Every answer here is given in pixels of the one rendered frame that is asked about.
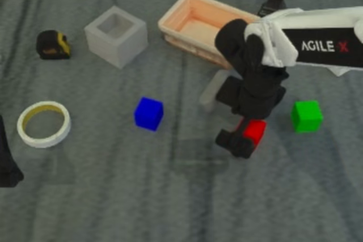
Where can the red cube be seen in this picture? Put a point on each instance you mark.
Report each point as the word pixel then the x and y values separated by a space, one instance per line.
pixel 254 131

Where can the green cube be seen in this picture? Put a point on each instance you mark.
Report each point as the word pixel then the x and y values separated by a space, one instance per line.
pixel 307 116

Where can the blue cube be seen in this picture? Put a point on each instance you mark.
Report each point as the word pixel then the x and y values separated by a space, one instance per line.
pixel 149 114

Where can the pink rectangular tray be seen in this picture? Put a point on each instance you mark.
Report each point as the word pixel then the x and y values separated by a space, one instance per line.
pixel 187 12

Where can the grey square open box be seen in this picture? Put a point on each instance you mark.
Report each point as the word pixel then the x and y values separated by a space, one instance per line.
pixel 122 46

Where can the black and yellow tape measure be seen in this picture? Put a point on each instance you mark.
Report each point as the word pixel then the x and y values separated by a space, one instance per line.
pixel 51 45

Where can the white tape roll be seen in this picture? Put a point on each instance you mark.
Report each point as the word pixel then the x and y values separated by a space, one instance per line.
pixel 25 135

